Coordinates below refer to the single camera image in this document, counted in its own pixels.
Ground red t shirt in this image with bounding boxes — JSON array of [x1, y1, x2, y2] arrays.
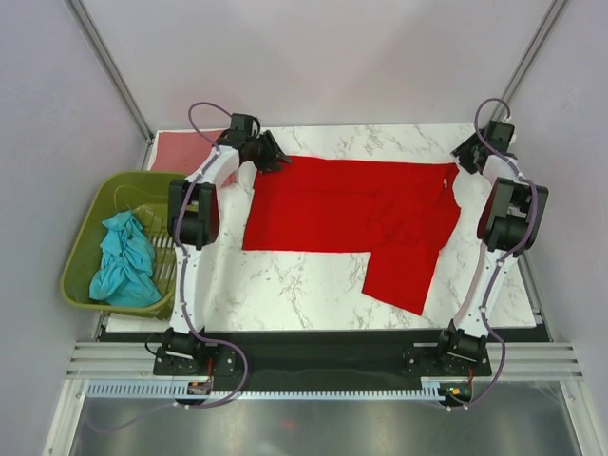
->
[[242, 157, 461, 315]]

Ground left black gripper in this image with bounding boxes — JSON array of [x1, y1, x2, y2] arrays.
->
[[248, 131, 292, 176]]

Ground olive green laundry basket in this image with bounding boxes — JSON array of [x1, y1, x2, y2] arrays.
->
[[60, 171, 184, 320]]

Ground white slotted cable duct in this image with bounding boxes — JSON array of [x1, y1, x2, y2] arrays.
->
[[85, 379, 445, 401]]

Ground folded pink t shirt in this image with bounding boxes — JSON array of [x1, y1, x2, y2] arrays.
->
[[148, 130, 212, 176]]

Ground aluminium frame post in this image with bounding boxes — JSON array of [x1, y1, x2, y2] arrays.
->
[[500, 0, 570, 112], [65, 0, 154, 143]]

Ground teal t shirt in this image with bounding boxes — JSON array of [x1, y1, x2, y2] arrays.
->
[[88, 210, 162, 308]]

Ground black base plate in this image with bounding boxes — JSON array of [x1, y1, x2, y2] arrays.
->
[[153, 330, 492, 391]]

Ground right aluminium frame post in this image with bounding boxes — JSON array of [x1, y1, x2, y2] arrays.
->
[[500, 0, 570, 112]]

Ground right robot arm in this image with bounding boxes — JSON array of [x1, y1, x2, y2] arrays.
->
[[434, 121, 549, 374]]

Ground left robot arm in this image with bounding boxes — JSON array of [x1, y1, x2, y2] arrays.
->
[[162, 113, 291, 373]]

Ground left aluminium frame post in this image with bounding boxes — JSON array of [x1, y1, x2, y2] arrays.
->
[[65, 0, 154, 143]]

